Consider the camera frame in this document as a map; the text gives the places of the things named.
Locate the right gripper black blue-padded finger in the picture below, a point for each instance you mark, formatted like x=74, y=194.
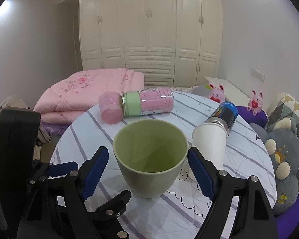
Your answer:
x=254, y=217
x=56, y=208

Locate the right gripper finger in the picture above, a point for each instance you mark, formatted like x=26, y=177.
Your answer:
x=105, y=217
x=61, y=169

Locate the green ceramic cup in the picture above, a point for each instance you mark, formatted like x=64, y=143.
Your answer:
x=150, y=154

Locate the pink plastic cap cup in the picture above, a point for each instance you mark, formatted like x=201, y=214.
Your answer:
x=110, y=105

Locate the white paper cup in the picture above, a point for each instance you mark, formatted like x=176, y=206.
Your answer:
x=210, y=139

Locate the pink folded quilt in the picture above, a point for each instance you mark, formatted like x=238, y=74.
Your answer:
x=68, y=99

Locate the striped white tablecloth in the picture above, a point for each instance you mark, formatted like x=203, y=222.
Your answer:
x=179, y=212

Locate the grey plush cat toy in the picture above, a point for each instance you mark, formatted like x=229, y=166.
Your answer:
x=282, y=145

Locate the purple sofa cushion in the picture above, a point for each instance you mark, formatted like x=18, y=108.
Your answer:
x=260, y=118

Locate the pink bottle green band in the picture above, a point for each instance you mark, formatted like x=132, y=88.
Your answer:
x=146, y=102

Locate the blue black can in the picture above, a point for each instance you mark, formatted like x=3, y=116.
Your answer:
x=225, y=115

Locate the pink bunny toy right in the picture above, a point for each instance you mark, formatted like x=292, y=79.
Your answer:
x=256, y=103

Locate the pink bunny toy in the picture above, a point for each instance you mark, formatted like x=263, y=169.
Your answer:
x=217, y=93
x=256, y=103

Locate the triangle pattern quilted cushion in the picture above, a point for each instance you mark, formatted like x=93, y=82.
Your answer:
x=284, y=105

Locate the pink bunny toy left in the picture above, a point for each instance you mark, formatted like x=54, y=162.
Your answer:
x=217, y=93

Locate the cream white wardrobe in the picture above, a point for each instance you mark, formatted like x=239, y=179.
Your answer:
x=175, y=43

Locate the white wall socket panel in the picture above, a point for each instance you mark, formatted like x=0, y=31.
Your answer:
x=258, y=75

